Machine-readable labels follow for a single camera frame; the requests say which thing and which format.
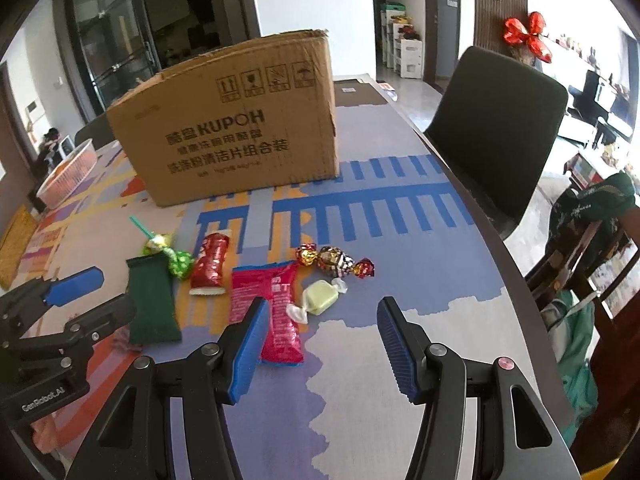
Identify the pink red snack packet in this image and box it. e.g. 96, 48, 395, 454
229, 261, 304, 366

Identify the red foil snack packet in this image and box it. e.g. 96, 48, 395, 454
189, 230, 230, 296

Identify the pale yellow candy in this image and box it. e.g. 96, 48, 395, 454
285, 278, 348, 325

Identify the dark green snack packet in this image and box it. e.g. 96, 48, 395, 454
127, 252, 182, 346

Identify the gold red foil candy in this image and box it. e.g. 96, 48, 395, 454
295, 243, 375, 278

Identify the green lollipop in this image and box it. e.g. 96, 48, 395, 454
129, 216, 194, 281

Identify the yellow green candy packet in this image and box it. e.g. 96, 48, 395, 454
142, 234, 172, 256

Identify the person's left hand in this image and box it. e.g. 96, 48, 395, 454
30, 413, 64, 454

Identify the woven yellow tissue box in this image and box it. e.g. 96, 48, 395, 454
0, 205, 38, 292

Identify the colourful patterned table mat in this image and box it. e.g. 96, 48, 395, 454
1, 81, 526, 479

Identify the white basket of oranges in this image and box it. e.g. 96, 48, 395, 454
36, 139, 98, 209

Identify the dark chair far left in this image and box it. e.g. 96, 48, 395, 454
74, 114, 115, 151

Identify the dark chair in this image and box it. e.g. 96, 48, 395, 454
74, 114, 115, 151
425, 47, 568, 240

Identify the wooden chair with clothes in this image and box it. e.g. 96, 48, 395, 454
525, 172, 639, 474

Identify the dark chair right side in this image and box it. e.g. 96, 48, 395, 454
425, 47, 568, 240

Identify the brown cardboard box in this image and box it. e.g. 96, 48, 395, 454
106, 29, 340, 207

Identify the dark glass door cabinet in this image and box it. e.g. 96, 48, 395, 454
52, 0, 260, 122

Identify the white storage shelf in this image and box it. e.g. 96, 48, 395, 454
380, 3, 423, 79

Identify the red balloon bow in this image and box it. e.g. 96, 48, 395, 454
502, 11, 552, 64

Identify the grey hallway door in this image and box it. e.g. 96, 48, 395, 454
423, 0, 460, 93

